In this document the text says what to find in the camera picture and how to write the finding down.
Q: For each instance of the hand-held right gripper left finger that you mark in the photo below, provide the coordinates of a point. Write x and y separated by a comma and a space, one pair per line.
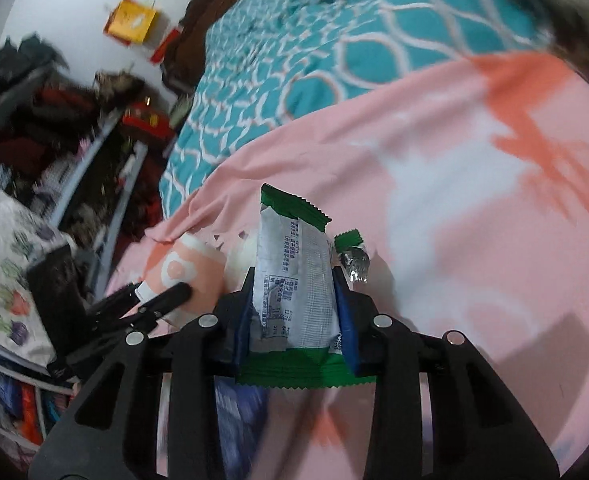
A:
242, 340

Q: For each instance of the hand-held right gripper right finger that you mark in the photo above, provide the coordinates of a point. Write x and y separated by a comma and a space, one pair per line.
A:
349, 340

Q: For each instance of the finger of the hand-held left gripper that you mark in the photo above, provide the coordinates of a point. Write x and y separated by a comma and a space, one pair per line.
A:
164, 300
117, 302

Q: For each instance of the green white snack wrapper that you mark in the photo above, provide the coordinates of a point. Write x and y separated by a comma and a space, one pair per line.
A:
294, 285

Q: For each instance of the white floral cloth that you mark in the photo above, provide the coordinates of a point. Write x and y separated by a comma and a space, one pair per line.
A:
4, 260

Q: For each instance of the small green foil wrapper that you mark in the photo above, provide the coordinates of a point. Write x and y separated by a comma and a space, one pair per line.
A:
354, 260

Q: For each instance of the rack of colourful packets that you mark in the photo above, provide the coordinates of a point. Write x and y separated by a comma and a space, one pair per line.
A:
19, 410

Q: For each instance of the grey metal shelf rack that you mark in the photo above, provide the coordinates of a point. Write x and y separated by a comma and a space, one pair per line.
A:
99, 140

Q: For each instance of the pink printed bed sheet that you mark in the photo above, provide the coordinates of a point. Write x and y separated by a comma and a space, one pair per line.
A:
449, 210

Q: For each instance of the red gift bag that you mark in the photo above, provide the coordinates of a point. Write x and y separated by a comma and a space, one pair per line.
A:
147, 120

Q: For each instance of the brown handbag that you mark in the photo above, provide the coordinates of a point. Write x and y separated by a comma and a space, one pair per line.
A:
119, 87

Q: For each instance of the black clothes pile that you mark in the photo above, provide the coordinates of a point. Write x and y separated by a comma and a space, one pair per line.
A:
24, 57

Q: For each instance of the carved wooden headboard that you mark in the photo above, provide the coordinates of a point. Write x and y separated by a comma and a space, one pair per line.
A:
194, 25

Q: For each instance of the teal patterned quilt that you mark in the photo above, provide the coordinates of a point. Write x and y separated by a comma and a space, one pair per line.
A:
324, 35

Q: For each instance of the yellow red wall calendar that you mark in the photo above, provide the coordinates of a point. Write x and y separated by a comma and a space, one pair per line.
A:
129, 20

